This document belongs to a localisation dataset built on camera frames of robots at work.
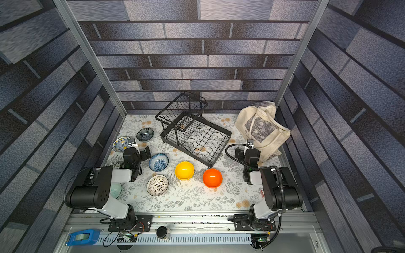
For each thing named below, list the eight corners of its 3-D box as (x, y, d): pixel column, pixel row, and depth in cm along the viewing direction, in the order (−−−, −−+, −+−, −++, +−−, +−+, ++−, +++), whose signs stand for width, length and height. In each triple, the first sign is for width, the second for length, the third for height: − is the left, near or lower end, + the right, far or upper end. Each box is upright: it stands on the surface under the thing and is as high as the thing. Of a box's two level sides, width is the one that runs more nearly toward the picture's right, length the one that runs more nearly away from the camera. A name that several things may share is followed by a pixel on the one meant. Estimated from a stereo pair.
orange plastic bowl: (202, 188, 86) (202, 186, 83) (202, 171, 92) (202, 168, 89) (222, 188, 86) (223, 186, 83) (221, 171, 92) (221, 168, 89)
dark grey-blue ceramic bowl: (137, 143, 106) (134, 138, 102) (141, 132, 112) (138, 127, 107) (153, 143, 106) (151, 138, 102) (156, 132, 112) (154, 127, 107)
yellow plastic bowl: (175, 181, 89) (173, 177, 84) (177, 165, 95) (176, 161, 91) (193, 181, 89) (193, 177, 84) (194, 165, 95) (194, 161, 91)
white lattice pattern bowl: (146, 196, 83) (144, 193, 80) (151, 177, 90) (148, 174, 86) (166, 196, 83) (165, 193, 80) (169, 177, 90) (168, 174, 86)
